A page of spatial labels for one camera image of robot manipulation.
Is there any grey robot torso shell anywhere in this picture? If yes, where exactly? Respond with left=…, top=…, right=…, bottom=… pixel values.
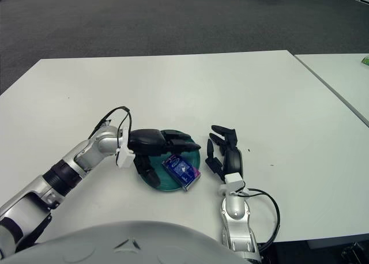
left=0, top=220, right=252, bottom=264

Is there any teal ceramic plate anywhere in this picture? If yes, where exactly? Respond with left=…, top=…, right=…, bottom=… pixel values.
left=135, top=129, right=202, bottom=194

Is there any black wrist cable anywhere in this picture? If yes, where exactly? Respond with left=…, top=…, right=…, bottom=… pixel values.
left=244, top=187, right=281, bottom=245
left=87, top=105, right=133, bottom=156

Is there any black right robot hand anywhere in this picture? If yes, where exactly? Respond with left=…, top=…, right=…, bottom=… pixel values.
left=205, top=125, right=244, bottom=182

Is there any white office table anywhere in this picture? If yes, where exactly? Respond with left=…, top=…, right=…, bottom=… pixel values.
left=293, top=53, right=369, bottom=130

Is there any blue gum pack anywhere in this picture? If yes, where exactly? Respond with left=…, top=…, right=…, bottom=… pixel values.
left=161, top=153, right=202, bottom=193

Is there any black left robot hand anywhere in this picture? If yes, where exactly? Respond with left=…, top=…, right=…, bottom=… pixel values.
left=126, top=128, right=202, bottom=188

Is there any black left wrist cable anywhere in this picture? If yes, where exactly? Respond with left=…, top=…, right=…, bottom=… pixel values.
left=87, top=105, right=133, bottom=156

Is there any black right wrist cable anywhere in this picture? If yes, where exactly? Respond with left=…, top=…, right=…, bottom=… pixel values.
left=244, top=187, right=281, bottom=245

